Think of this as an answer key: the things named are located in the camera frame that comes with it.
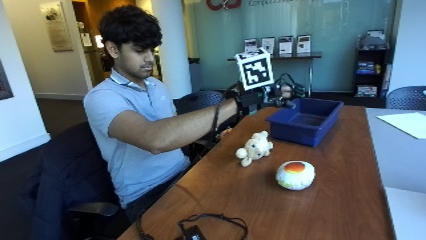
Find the cream plush teddy bear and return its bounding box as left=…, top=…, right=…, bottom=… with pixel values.
left=234, top=130, right=275, bottom=168

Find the dark framed picture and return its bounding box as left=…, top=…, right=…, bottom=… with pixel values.
left=0, top=59, right=14, bottom=101

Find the black glove cable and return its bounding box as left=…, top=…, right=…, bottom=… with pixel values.
left=201, top=103, right=223, bottom=143

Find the wall poster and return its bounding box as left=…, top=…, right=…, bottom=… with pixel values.
left=38, top=0, right=74, bottom=53

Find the framed brochure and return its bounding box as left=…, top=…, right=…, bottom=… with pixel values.
left=295, top=34, right=312, bottom=56
left=259, top=36, right=277, bottom=56
left=242, top=37, right=258, bottom=54
left=278, top=35, right=294, bottom=58

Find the black bookshelf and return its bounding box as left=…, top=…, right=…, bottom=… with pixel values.
left=351, top=29, right=391, bottom=99

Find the white marker cube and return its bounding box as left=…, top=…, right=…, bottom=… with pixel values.
left=234, top=47, right=275, bottom=92

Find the dark mesh chair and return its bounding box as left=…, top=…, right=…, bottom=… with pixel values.
left=173, top=90, right=226, bottom=116
left=384, top=85, right=426, bottom=111

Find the black office chair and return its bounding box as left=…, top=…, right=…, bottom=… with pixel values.
left=25, top=121, right=131, bottom=240

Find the blue plastic bin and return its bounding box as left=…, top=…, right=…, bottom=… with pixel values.
left=265, top=97, right=344, bottom=148

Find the white round plush toy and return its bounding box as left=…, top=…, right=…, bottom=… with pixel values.
left=274, top=160, right=316, bottom=192

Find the dark jacket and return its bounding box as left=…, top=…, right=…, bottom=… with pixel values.
left=26, top=121, right=121, bottom=240

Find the small black device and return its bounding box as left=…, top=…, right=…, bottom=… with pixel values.
left=178, top=225, right=207, bottom=240

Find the the person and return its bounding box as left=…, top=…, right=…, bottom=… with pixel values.
left=82, top=4, right=241, bottom=224

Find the narrow wall shelf table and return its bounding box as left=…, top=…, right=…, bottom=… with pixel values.
left=226, top=53, right=323, bottom=98

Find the white paper sheet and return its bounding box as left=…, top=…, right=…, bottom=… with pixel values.
left=375, top=111, right=426, bottom=140

